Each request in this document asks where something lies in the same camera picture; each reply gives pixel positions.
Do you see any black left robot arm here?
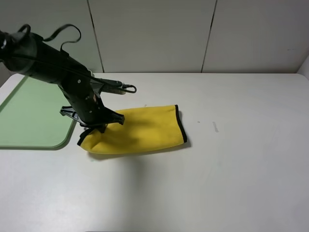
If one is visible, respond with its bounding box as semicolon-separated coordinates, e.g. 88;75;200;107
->
0;24;125;132

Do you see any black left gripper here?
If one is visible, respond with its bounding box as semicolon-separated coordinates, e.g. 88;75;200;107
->
60;90;125;133

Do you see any light green plastic tray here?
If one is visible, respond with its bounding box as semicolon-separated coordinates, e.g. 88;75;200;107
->
0;74;75;150

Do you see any yellow towel with black trim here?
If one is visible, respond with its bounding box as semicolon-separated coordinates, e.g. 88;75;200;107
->
77;105;187;155

